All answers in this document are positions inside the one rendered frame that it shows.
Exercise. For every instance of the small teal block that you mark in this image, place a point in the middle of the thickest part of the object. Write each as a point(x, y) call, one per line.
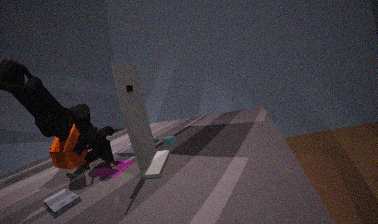
point(169, 140)

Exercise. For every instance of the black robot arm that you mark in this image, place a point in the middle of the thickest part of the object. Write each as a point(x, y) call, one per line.
point(50, 116)

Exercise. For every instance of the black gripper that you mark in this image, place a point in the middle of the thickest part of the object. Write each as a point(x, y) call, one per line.
point(100, 145)

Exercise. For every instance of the grey panel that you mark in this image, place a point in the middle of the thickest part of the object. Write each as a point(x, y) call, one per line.
point(150, 161)

